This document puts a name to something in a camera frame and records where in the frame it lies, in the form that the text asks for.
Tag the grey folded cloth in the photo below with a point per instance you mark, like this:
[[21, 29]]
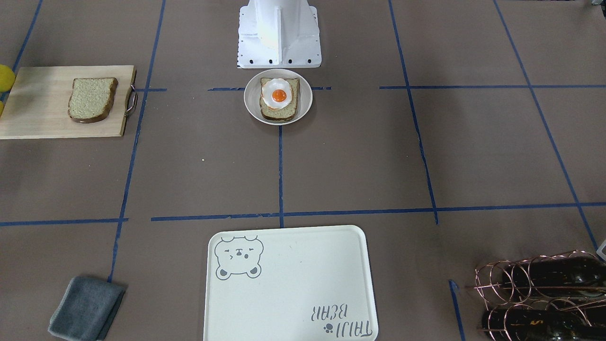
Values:
[[87, 310]]

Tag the bread slice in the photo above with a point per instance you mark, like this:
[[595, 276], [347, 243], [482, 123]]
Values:
[[286, 113], [91, 99]]

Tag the copper wire bottle rack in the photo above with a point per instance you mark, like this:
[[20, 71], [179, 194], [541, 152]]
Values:
[[489, 286]]

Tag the yellow lemon near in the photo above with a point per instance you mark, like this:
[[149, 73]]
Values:
[[7, 78]]

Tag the white round plate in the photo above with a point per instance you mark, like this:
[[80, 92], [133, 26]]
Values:
[[252, 94]]

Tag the dark wine bottle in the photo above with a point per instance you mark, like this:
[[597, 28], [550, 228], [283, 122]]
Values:
[[575, 277], [520, 323]]

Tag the white bear tray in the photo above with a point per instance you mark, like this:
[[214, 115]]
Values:
[[290, 284]]

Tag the bread slice on plate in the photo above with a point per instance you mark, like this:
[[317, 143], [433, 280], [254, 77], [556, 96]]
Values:
[[286, 113]]

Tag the dark wine bottle upper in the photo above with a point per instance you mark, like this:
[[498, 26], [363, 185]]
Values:
[[575, 277]]

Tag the fried egg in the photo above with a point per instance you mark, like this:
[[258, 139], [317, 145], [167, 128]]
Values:
[[276, 93]]

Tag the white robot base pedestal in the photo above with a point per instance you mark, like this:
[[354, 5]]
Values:
[[278, 34]]

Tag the wooden cutting board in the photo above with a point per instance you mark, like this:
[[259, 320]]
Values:
[[38, 103]]

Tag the dark wine bottle lower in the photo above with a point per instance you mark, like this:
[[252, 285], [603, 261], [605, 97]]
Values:
[[520, 323]]

